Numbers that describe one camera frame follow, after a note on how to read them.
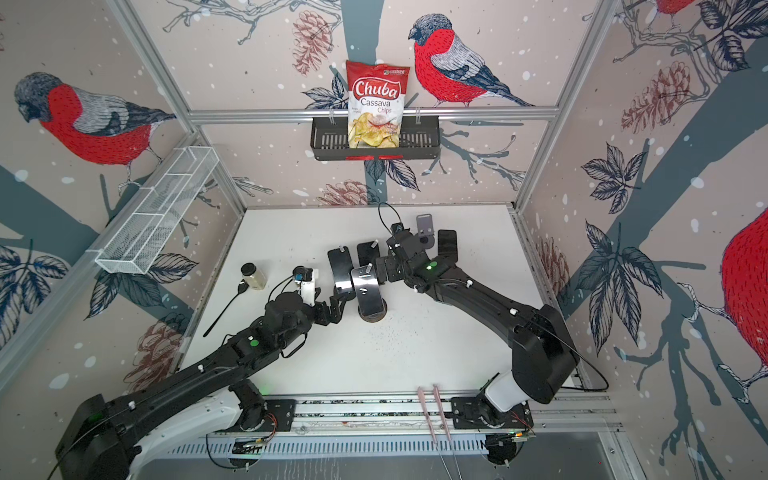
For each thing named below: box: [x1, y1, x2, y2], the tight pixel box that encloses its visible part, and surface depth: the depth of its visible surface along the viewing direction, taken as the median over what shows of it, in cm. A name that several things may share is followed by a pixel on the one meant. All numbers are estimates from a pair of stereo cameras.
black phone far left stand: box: [327, 246, 356, 300], surface depth 94 cm
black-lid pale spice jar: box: [240, 262, 268, 290], surface depth 94 cm
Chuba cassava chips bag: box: [346, 60, 411, 149], surface depth 86 cm
